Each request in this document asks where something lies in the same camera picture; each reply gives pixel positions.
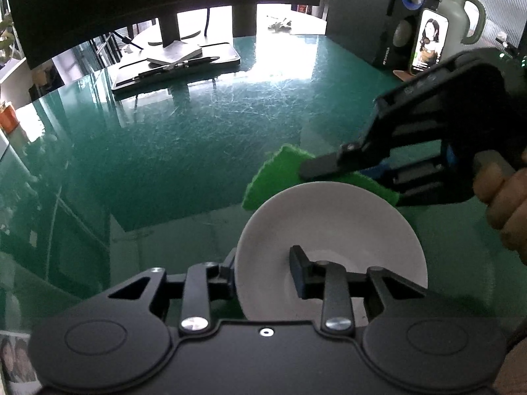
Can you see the black pen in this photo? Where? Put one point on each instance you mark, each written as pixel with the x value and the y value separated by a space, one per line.
pixel 193 62

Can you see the white notebook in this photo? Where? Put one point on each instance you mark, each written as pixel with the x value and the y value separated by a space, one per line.
pixel 173 53

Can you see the pale green kettle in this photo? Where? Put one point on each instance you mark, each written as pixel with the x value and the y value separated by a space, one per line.
pixel 457 12

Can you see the person's right hand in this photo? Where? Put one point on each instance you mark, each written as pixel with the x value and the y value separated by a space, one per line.
pixel 508 210

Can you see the smartphone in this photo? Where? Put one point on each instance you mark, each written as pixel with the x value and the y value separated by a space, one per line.
pixel 430 41

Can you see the orange plant pot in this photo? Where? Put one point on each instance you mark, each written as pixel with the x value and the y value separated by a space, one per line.
pixel 8 119

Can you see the black curved monitor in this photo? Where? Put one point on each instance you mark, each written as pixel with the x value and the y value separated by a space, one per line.
pixel 123 0

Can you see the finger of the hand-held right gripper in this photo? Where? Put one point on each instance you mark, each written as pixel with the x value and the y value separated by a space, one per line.
pixel 325 164
pixel 381 170

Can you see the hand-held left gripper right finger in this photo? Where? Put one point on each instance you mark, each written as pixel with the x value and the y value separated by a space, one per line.
pixel 298 271

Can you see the black monitor stand base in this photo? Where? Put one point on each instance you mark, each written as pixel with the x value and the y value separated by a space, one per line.
pixel 218 55

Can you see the potted green plant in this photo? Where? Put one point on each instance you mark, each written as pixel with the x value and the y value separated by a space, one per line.
pixel 6 33

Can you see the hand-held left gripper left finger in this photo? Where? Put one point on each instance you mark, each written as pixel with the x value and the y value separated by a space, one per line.
pixel 228 273

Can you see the green cloth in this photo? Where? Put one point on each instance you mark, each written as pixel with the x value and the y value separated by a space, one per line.
pixel 276 177

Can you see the black speaker with blue knob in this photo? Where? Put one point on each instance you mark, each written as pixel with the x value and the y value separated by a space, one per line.
pixel 358 8

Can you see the white bowl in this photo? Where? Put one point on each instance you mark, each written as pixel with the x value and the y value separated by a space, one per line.
pixel 329 222

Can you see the printed photo sheet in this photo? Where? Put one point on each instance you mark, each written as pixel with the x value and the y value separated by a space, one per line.
pixel 16 358

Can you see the small dark trinkets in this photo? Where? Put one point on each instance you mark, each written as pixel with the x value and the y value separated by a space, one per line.
pixel 280 24

